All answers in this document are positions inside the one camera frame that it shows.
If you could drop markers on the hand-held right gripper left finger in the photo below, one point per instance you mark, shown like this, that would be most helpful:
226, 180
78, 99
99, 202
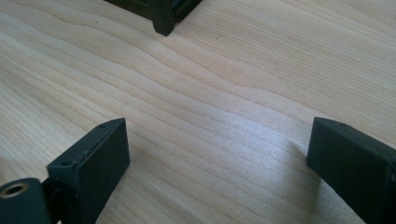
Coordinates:
93, 168

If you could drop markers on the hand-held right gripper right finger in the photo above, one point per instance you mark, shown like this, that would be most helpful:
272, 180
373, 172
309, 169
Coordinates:
355, 165

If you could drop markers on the black two-tier metal rack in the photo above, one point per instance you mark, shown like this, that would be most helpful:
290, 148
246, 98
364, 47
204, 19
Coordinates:
162, 17

